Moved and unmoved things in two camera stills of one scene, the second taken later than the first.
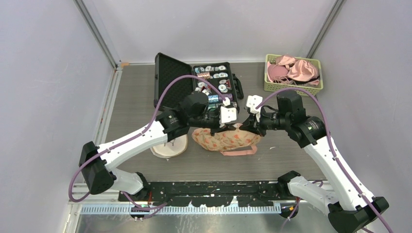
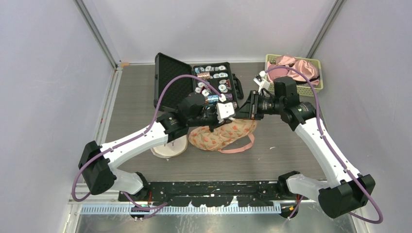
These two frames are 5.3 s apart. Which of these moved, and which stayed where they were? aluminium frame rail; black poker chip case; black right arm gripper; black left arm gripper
Moved: black right arm gripper
Stayed: black left arm gripper; black poker chip case; aluminium frame rail
